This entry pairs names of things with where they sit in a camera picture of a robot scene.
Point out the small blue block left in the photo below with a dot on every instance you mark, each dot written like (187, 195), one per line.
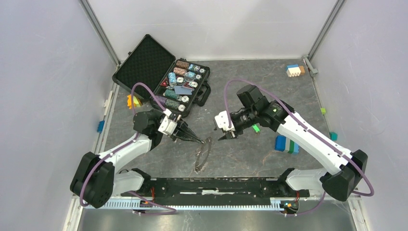
(100, 126)

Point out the blue white green brick stack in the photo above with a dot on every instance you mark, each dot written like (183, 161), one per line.
(284, 144)

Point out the blue white orange brick stack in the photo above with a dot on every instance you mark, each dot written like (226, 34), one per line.
(295, 70)

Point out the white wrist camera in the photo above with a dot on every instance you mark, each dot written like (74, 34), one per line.
(222, 122)
(168, 124)

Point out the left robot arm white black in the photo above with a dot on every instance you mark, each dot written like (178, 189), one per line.
(97, 177)

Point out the orange yellow green brick stack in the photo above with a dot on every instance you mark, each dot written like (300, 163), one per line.
(133, 103)

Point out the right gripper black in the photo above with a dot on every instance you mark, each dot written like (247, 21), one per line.
(229, 136)

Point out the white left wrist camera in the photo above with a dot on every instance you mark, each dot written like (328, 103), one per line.
(168, 124)

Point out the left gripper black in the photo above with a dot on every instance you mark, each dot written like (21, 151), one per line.
(183, 132)

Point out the small teal block right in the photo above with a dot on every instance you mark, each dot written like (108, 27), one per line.
(333, 136)

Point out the green key tag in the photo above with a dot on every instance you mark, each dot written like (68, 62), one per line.
(256, 128)

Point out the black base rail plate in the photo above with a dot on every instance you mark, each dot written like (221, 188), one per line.
(217, 191)

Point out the black poker chip case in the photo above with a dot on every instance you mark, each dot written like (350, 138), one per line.
(154, 74)

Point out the white toothed cable duct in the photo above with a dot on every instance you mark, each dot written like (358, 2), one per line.
(134, 203)

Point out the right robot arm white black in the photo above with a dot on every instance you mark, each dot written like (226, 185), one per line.
(342, 169)

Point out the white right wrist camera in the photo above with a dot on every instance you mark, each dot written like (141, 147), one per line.
(222, 122)

